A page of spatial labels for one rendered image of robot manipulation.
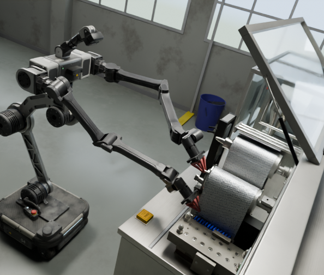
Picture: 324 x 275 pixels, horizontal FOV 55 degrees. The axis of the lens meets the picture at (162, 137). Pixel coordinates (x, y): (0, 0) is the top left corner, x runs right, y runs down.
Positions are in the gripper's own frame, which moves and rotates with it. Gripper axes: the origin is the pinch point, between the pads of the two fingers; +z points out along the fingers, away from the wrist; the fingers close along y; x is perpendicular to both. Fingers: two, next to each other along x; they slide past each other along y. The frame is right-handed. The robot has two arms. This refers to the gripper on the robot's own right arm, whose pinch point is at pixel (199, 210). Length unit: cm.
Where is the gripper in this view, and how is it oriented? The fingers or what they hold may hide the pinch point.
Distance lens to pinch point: 168.8
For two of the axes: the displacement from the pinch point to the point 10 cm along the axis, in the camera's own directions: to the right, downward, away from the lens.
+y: -5.4, 3.3, -7.8
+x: 6.0, -5.0, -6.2
